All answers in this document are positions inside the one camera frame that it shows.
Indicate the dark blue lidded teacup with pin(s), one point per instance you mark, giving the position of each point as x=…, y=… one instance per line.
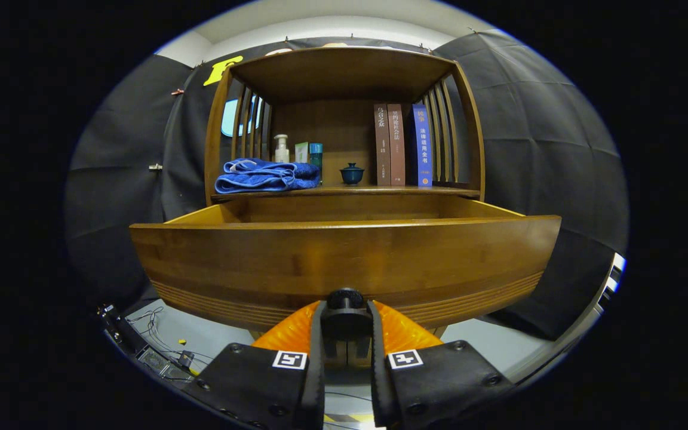
x=352, y=175

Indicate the wooden countertop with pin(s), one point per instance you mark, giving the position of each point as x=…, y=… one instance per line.
x=380, y=190

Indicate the white and green tube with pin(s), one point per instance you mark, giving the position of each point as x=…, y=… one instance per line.
x=301, y=152

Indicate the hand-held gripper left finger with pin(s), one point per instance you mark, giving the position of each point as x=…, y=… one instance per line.
x=260, y=388

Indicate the blue book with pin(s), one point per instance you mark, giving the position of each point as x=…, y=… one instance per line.
x=422, y=149

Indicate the dark brown book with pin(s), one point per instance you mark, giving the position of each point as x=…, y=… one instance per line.
x=382, y=149

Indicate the wooden drawer with black knob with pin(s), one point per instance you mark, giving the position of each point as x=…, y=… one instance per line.
x=344, y=257

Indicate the wooden cabinet with slatted sides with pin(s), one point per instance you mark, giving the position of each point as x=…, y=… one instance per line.
x=332, y=71

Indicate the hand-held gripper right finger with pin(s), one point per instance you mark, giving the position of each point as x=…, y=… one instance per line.
x=439, y=382

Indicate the light brown book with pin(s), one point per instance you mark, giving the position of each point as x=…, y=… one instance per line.
x=396, y=149

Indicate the white pump bottle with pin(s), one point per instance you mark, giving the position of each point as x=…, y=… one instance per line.
x=282, y=152

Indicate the folded blue towel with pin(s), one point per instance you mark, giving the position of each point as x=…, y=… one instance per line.
x=260, y=177

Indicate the clear bottle with blue cap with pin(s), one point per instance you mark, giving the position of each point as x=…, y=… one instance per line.
x=316, y=154

